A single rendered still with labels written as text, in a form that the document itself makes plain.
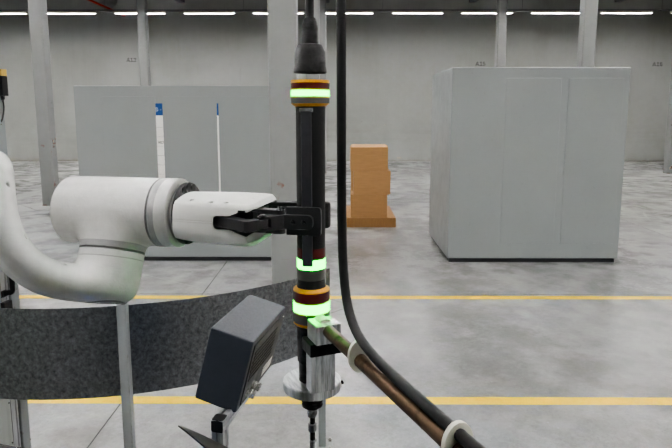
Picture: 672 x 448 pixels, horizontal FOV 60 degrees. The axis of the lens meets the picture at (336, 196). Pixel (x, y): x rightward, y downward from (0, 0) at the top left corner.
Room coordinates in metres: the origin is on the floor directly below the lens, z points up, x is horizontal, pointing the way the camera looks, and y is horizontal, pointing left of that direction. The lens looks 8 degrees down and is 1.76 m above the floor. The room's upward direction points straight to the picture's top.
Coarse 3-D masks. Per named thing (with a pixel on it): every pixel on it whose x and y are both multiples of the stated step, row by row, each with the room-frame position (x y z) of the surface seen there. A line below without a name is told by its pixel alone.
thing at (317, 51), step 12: (312, 24) 0.65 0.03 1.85; (312, 36) 0.65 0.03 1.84; (300, 48) 0.65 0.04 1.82; (312, 48) 0.65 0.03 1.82; (300, 60) 0.65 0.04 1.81; (312, 60) 0.65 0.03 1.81; (324, 60) 0.66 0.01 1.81; (300, 72) 0.68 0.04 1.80; (312, 72) 0.68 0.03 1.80; (324, 72) 0.65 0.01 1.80; (300, 336) 0.65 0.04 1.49; (300, 348) 0.65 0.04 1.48; (300, 360) 0.65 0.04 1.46; (300, 372) 0.65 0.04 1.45; (312, 408) 0.65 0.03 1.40
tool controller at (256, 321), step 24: (240, 312) 1.42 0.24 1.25; (264, 312) 1.46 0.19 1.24; (216, 336) 1.30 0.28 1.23; (240, 336) 1.29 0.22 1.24; (264, 336) 1.36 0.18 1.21; (216, 360) 1.30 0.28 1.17; (240, 360) 1.29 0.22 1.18; (264, 360) 1.42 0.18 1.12; (216, 384) 1.30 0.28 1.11; (240, 384) 1.29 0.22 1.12
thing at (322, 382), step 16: (336, 320) 0.63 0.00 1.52; (304, 336) 0.64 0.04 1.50; (320, 336) 0.61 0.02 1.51; (320, 352) 0.61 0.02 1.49; (336, 352) 0.62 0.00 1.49; (320, 368) 0.63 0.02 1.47; (288, 384) 0.65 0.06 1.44; (304, 384) 0.65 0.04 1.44; (320, 384) 0.63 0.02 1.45; (336, 384) 0.65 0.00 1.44; (304, 400) 0.63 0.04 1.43; (320, 400) 0.63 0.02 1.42
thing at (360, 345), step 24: (312, 0) 0.66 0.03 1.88; (336, 0) 0.58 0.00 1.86; (336, 24) 0.58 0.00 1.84; (336, 48) 0.58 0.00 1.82; (336, 72) 0.58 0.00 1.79; (360, 336) 0.53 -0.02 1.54; (384, 360) 0.49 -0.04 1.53; (408, 384) 0.45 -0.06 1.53; (432, 408) 0.41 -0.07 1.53; (456, 432) 0.38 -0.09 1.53
